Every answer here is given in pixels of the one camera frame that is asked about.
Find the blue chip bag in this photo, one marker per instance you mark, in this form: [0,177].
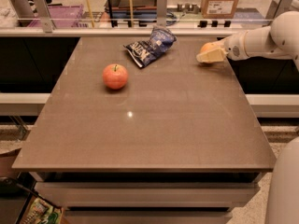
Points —
[148,51]

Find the red apple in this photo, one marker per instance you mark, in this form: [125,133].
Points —
[115,76]

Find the metal railing post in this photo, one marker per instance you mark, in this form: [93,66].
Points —
[277,7]
[161,12]
[44,16]

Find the orange fruit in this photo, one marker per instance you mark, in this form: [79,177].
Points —
[208,47]

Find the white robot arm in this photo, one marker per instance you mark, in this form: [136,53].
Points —
[279,40]

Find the purple plastic crate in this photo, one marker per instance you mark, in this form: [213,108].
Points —
[60,17]

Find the brown cardboard box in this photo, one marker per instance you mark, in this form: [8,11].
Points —
[218,9]

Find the colourful snack box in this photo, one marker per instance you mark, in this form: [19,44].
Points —
[40,212]

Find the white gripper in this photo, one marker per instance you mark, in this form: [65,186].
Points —
[233,49]

